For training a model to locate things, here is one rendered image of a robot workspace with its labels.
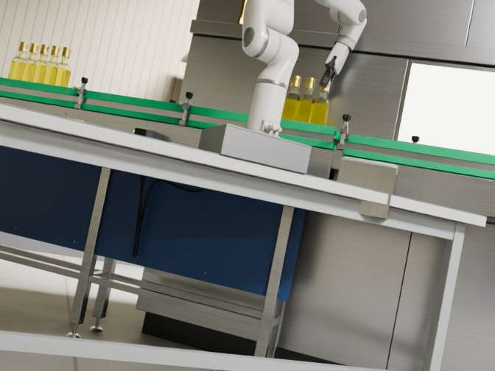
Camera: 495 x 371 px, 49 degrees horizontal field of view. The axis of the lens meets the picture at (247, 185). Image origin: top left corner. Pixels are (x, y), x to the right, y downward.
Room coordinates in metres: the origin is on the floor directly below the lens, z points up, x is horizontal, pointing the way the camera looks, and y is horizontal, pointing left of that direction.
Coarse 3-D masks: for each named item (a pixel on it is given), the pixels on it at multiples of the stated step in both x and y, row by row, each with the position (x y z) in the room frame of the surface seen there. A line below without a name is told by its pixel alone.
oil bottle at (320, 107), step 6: (318, 102) 2.02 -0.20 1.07; (324, 102) 2.01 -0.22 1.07; (312, 108) 2.03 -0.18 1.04; (318, 108) 2.02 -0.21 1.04; (324, 108) 2.01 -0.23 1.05; (312, 114) 2.02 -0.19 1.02; (318, 114) 2.02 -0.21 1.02; (324, 114) 2.01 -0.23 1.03; (312, 120) 2.02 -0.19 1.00; (318, 120) 2.02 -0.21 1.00; (324, 120) 2.01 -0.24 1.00
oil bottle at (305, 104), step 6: (306, 96) 2.03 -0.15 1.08; (300, 102) 2.04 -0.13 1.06; (306, 102) 2.03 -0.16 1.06; (312, 102) 2.03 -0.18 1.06; (300, 108) 2.03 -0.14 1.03; (306, 108) 2.03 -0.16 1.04; (300, 114) 2.03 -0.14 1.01; (306, 114) 2.03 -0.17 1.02; (300, 120) 2.03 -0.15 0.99; (306, 120) 2.02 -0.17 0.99
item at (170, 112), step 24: (24, 96) 2.25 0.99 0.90; (48, 96) 2.22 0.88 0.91; (72, 96) 2.19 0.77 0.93; (96, 96) 2.15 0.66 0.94; (120, 96) 2.12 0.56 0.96; (168, 120) 2.06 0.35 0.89; (192, 120) 2.04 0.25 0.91; (216, 120) 2.01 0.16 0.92; (240, 120) 1.98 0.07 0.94; (288, 120) 1.93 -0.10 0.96; (312, 144) 1.91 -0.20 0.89
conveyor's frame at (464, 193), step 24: (96, 120) 2.13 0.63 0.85; (120, 120) 2.10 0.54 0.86; (144, 120) 2.07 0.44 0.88; (192, 144) 2.01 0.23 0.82; (312, 168) 1.88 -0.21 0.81; (408, 168) 1.89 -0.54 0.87; (408, 192) 1.88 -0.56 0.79; (432, 192) 1.86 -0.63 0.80; (456, 192) 1.84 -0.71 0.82; (480, 192) 1.82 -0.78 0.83
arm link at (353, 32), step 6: (330, 12) 1.98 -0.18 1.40; (336, 12) 1.96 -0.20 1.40; (336, 18) 1.97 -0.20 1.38; (342, 24) 2.01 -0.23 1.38; (360, 24) 1.99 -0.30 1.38; (342, 30) 2.01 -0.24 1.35; (348, 30) 1.99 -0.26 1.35; (354, 30) 1.99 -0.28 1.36; (360, 30) 2.00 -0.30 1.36; (348, 36) 1.99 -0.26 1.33; (354, 36) 2.00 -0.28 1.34
